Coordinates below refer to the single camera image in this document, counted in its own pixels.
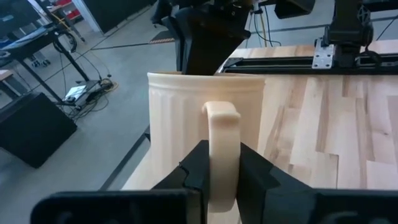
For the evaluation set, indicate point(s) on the rack with red bins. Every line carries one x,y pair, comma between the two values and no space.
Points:
66,9

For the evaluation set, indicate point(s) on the striped floor mat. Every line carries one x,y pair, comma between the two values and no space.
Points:
161,37

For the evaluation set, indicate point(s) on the cream ribbed mug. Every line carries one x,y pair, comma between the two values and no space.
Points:
180,124

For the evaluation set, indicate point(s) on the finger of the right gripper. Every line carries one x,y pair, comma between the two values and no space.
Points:
211,40
178,40

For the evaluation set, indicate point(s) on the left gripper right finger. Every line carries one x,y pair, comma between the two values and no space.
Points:
311,208

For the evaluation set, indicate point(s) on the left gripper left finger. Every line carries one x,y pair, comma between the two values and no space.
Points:
124,208

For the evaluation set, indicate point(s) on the black table frame rail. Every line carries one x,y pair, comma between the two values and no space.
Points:
280,65

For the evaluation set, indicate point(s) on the black floor box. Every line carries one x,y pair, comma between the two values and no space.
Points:
31,130

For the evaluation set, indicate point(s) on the black partition wall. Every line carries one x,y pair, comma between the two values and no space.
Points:
118,12

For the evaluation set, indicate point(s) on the silver mounting plate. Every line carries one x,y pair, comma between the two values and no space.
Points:
323,56

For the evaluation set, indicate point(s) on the black desk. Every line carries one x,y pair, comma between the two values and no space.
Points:
31,40

